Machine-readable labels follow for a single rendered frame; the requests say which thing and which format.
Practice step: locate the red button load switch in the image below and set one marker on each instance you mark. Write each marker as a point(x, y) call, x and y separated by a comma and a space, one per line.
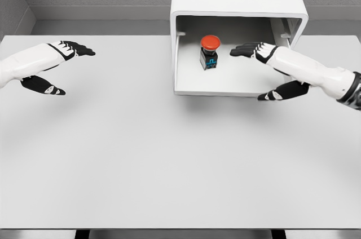
point(210, 53)

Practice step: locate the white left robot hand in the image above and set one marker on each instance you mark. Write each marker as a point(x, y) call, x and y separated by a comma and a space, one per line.
point(42, 57)

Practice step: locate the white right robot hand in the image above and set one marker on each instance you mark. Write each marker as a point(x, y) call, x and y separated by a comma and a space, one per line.
point(296, 62)

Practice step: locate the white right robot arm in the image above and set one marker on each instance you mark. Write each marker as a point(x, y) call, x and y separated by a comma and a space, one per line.
point(338, 81)

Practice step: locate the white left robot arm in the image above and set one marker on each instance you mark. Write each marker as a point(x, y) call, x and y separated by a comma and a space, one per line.
point(5, 71)

